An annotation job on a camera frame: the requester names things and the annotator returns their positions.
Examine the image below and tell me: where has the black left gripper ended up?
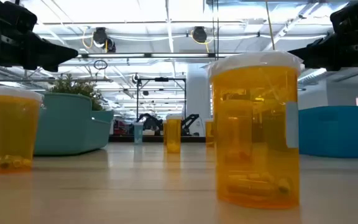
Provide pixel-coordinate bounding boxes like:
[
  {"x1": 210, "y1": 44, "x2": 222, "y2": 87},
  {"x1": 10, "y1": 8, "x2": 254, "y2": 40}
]
[{"x1": 0, "y1": 0, "x2": 79, "y2": 73}]

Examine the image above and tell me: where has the black rig light bar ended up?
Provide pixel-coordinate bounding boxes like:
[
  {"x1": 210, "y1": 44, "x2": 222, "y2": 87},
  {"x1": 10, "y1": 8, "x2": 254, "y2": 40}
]
[{"x1": 75, "y1": 52, "x2": 229, "y2": 60}]

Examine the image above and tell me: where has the small bluish pill bottle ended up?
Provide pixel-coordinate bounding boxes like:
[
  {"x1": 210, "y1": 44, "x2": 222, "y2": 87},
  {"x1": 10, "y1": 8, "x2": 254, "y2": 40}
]
[{"x1": 133, "y1": 121, "x2": 144, "y2": 145}]

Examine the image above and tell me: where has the white ball bottom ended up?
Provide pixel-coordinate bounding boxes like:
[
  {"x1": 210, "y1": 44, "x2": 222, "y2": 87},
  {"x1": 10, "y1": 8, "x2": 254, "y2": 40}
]
[{"x1": 208, "y1": 50, "x2": 304, "y2": 210}]

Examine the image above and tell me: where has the silver ceiling duct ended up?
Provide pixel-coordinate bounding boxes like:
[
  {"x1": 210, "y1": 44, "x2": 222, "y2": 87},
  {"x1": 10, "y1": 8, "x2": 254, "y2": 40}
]
[{"x1": 297, "y1": 67, "x2": 328, "y2": 85}]

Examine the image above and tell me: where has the teal plastic bin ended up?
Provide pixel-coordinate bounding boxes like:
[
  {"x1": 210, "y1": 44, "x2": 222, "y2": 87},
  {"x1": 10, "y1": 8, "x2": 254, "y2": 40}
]
[{"x1": 33, "y1": 92, "x2": 115, "y2": 156}]

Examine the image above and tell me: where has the white building pillar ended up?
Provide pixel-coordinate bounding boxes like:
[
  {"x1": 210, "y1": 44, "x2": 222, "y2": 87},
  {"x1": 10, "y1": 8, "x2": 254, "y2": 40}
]
[{"x1": 186, "y1": 63, "x2": 213, "y2": 138}]

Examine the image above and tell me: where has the small green potted plant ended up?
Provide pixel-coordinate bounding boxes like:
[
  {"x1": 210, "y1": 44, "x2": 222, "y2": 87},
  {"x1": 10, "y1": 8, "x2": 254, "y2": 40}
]
[{"x1": 48, "y1": 73, "x2": 106, "y2": 112}]

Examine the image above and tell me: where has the large amber pill bottle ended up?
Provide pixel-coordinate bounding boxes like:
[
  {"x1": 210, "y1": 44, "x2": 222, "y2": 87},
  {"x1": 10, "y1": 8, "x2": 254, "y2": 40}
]
[{"x1": 0, "y1": 86, "x2": 44, "y2": 174}]

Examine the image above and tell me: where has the black aluminium table frame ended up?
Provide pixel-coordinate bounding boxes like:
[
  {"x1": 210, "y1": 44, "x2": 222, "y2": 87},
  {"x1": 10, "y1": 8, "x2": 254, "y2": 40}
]
[{"x1": 108, "y1": 135, "x2": 207, "y2": 144}]

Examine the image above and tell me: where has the black ceiling cord reel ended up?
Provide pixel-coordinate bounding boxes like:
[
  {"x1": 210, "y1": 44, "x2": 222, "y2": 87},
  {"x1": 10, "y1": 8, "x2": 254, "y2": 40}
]
[
  {"x1": 190, "y1": 26, "x2": 210, "y2": 44},
  {"x1": 92, "y1": 27, "x2": 117, "y2": 54}
]

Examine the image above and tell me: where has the yellow hanging cable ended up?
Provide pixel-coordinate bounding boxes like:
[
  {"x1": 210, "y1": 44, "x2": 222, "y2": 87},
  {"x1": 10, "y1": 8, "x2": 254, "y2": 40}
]
[{"x1": 265, "y1": 0, "x2": 276, "y2": 52}]

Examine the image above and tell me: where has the blue plastic bin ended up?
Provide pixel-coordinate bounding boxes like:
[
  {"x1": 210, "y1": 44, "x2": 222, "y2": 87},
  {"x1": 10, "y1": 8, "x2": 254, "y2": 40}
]
[{"x1": 298, "y1": 105, "x2": 358, "y2": 159}]

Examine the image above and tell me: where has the distant black rig frame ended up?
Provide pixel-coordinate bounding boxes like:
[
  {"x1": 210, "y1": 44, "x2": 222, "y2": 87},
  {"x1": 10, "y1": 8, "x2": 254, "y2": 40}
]
[{"x1": 135, "y1": 77, "x2": 187, "y2": 121}]

